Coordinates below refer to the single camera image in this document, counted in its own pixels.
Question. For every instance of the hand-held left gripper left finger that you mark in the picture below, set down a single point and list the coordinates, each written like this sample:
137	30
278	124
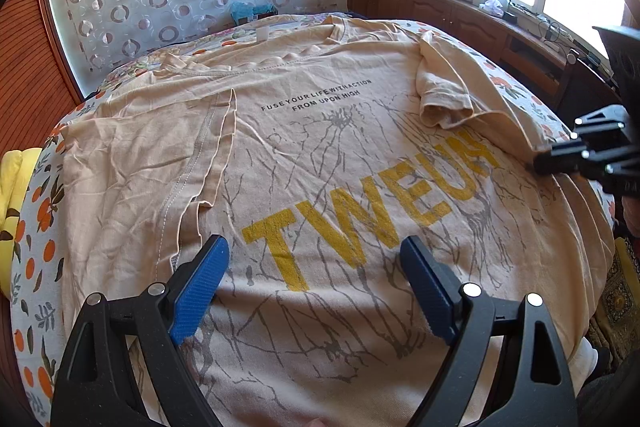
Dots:
197	292

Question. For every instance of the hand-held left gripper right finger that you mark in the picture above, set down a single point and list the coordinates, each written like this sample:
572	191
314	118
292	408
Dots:
430	292

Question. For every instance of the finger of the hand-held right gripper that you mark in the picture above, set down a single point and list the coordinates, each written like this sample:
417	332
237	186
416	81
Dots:
560	159

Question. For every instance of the beige printed t-shirt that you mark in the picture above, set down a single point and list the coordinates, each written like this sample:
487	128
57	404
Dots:
325	147

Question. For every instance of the patterned rug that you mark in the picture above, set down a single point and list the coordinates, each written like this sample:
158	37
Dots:
620	292

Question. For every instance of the white plastic bag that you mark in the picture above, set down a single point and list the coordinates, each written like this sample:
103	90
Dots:
494	8

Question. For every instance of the orange fruit print bedsheet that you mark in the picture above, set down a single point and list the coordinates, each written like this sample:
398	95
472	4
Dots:
37	267

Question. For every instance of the wooden cabinet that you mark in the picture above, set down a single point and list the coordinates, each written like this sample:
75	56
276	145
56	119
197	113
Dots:
450	17

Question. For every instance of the yellow pillow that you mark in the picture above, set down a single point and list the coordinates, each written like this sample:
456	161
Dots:
12	187

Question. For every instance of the blue packet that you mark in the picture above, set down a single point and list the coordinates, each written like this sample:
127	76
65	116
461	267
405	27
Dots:
252	11

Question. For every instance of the wooden ribbed headboard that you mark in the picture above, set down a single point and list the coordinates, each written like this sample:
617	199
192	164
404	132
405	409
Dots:
30	57

